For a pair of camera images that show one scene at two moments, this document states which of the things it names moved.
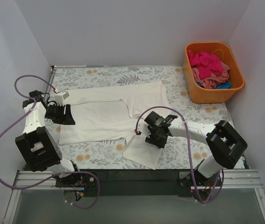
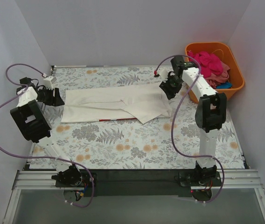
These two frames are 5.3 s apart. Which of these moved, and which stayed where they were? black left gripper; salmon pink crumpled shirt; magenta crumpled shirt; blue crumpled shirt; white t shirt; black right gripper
Moved: black right gripper; black left gripper; white t shirt
Stayed: blue crumpled shirt; magenta crumpled shirt; salmon pink crumpled shirt
